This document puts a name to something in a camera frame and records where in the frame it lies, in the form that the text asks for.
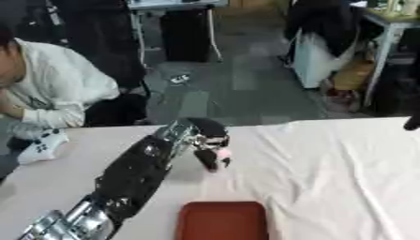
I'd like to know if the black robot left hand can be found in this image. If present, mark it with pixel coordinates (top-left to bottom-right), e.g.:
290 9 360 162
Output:
185 117 233 173

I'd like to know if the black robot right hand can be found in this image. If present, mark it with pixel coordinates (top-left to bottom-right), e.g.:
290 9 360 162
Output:
401 114 420 131

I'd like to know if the pink soft toy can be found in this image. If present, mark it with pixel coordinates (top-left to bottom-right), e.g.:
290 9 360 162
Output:
213 147 233 167

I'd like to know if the white box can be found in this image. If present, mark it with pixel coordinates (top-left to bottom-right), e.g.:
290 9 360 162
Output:
292 29 360 90

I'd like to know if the tan bag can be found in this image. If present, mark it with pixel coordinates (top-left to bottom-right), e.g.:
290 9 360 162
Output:
329 50 378 92

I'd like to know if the red tray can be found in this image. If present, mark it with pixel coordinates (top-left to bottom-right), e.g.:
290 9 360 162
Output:
173 201 271 240

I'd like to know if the white table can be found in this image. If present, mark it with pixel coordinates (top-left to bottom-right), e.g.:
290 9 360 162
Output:
349 0 420 107

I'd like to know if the black cabinet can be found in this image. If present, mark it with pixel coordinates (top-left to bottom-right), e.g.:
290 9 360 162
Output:
158 9 214 63

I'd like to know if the white desk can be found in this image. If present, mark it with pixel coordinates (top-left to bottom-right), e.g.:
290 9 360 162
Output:
126 0 232 68

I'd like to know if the black jacket on chair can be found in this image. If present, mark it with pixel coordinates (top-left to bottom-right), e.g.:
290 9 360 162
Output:
283 0 384 58

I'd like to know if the white game controller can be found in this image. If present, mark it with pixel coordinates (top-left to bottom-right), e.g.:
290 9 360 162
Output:
16 128 72 166

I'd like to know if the person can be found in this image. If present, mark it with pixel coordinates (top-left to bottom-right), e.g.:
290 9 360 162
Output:
0 22 150 151

